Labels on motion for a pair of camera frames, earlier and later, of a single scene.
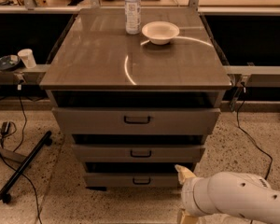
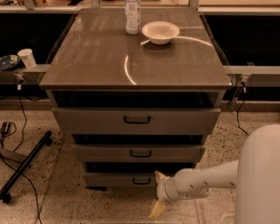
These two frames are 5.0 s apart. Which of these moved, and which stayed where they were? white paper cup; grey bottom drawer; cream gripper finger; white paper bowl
Moved: cream gripper finger
Stayed: white paper bowl; white paper cup; grey bottom drawer
